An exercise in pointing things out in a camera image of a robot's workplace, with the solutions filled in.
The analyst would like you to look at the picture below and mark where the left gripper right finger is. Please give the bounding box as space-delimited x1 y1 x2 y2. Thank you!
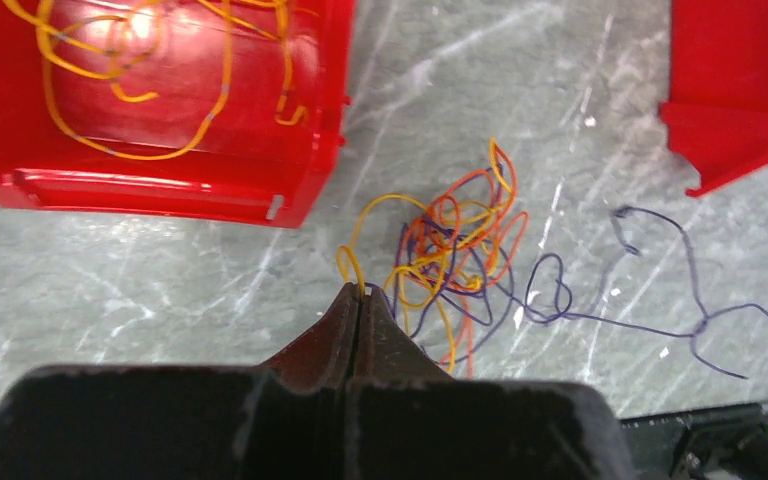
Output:
346 288 636 479

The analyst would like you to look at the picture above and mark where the right red plastic bin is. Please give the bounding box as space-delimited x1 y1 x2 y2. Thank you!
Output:
660 1 768 198

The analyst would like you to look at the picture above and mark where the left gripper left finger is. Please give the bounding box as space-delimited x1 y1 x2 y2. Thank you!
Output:
0 284 362 479

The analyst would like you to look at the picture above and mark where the red plastic bin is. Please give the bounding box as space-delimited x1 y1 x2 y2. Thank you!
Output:
660 1 768 198
0 1 355 228

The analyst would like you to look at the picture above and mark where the yellow wire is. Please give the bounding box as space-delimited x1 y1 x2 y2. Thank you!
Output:
2 0 310 162

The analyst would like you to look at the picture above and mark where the left red plastic bin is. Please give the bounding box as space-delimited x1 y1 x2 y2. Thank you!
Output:
0 1 355 228

